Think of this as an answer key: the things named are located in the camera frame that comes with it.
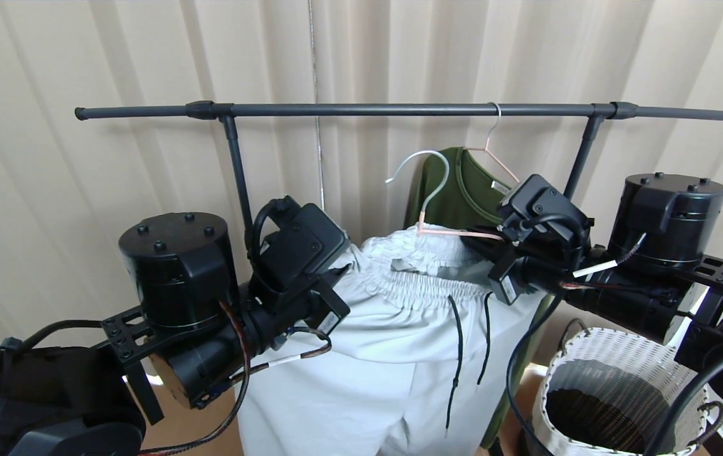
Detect pale grey shorts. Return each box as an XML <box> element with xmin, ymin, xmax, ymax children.
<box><xmin>234</xmin><ymin>223</ymin><xmax>549</xmax><ymax>456</ymax></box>

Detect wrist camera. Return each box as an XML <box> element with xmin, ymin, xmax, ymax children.
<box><xmin>497</xmin><ymin>174</ymin><xmax>593</xmax><ymax>270</ymax></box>
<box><xmin>247</xmin><ymin>196</ymin><xmax>350</xmax><ymax>301</ymax></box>

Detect white laundry basket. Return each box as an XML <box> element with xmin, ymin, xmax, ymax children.
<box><xmin>523</xmin><ymin>317</ymin><xmax>723</xmax><ymax>456</ymax></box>

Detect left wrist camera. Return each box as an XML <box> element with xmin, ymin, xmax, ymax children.
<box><xmin>247</xmin><ymin>196</ymin><xmax>350</xmax><ymax>301</ymax></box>

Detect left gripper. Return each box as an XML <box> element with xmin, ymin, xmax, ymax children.
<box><xmin>149</xmin><ymin>277</ymin><xmax>350</xmax><ymax>409</ymax></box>

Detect pink clothes hanger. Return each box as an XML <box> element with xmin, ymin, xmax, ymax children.
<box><xmin>466</xmin><ymin>103</ymin><xmax>521</xmax><ymax>186</ymax></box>
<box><xmin>385</xmin><ymin>150</ymin><xmax>506</xmax><ymax>243</ymax></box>

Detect green long-sleeved shirt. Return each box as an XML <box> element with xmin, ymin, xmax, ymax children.
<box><xmin>404</xmin><ymin>147</ymin><xmax>557</xmax><ymax>450</ymax></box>

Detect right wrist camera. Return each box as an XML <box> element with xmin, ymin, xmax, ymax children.
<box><xmin>497</xmin><ymin>174</ymin><xmax>593</xmax><ymax>270</ymax></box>

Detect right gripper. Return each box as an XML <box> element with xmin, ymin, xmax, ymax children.
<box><xmin>487</xmin><ymin>253</ymin><xmax>694</xmax><ymax>346</ymax></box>

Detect beige curtain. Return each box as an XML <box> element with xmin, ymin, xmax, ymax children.
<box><xmin>0</xmin><ymin>0</ymin><xmax>723</xmax><ymax>384</ymax></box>

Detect black clothes rack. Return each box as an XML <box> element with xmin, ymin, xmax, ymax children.
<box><xmin>75</xmin><ymin>100</ymin><xmax>723</xmax><ymax>456</ymax></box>

